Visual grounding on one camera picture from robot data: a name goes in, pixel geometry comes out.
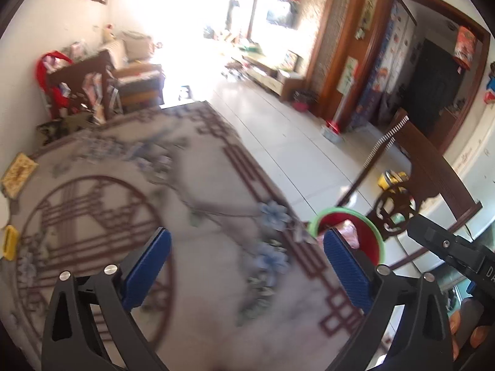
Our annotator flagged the wall television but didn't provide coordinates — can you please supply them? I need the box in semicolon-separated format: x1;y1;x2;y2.
266;0;300;29

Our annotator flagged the red broom with dustpan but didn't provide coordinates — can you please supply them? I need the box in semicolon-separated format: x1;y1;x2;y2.
322;93;349;143

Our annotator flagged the floral seat cushion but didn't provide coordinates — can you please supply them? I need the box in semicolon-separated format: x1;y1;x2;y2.
37;114;95;147

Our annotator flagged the yellow toy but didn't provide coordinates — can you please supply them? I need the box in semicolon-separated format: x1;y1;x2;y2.
378;170;408;192

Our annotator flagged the television cabinet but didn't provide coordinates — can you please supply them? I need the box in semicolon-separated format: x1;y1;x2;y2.
232;54;306;101

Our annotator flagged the red lantern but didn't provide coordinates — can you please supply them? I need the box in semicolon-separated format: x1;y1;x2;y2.
453;26;478;71

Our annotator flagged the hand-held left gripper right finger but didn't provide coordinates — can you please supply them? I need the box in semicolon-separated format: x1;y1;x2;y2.
322;227;454;371

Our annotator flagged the short floral wall scroll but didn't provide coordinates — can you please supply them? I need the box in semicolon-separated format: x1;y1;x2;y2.
339;56;358;95

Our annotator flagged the red bag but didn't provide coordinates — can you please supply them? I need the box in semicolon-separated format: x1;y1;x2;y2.
36;51;74;118

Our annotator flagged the person's right hand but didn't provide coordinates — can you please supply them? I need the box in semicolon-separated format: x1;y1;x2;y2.
449;309;495;364

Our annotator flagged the dark wooden chair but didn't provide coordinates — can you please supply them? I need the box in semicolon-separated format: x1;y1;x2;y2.
46;50;124;124

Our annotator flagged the wooden lattice partition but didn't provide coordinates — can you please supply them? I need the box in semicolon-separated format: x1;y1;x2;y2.
307;0;391;120

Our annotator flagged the printed door curtain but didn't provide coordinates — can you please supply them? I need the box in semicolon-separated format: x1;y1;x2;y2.
350;0;416;128

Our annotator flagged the wooden sofa with cushions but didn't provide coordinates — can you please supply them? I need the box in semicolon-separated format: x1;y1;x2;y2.
102;33;165;111

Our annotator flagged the white coiled cord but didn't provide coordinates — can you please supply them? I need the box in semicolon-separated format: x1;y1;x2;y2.
364;115;410;171

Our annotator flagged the patterned grey tablecloth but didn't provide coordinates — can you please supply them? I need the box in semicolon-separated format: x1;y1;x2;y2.
0;100;391;371

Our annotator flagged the dark entrance door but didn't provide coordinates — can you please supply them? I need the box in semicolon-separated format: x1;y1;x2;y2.
402;39;465;140

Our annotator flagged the pink plastic bag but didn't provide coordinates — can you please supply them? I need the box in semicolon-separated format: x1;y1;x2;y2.
338;220;362;248

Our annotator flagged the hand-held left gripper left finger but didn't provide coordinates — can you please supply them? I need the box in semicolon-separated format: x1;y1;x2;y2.
42;227;173;371

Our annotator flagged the colourful framed picture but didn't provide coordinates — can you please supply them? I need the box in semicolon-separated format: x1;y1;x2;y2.
284;49;302;71

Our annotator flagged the red bin with green rim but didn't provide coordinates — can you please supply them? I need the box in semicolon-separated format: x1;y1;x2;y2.
308;207;386;267

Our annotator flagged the yellow picture book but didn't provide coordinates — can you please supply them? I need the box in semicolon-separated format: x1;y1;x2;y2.
0;152;39;198

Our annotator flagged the paper wall decoration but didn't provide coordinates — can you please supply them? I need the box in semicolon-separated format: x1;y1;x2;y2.
483;62;495;105

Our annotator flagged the red bucket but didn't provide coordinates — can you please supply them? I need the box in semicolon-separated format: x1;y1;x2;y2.
293;90;316;113

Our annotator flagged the small yellow plastic case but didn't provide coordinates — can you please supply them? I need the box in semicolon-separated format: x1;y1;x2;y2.
2;226;19;260

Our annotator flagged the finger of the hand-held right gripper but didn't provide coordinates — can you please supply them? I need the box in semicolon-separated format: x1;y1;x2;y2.
407;214;486;279

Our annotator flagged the carved brown wooden chair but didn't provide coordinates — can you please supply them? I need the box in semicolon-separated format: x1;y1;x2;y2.
334;110;484;271

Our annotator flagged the long floral wall scroll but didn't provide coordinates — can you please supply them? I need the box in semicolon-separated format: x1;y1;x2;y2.
356;0;381;41

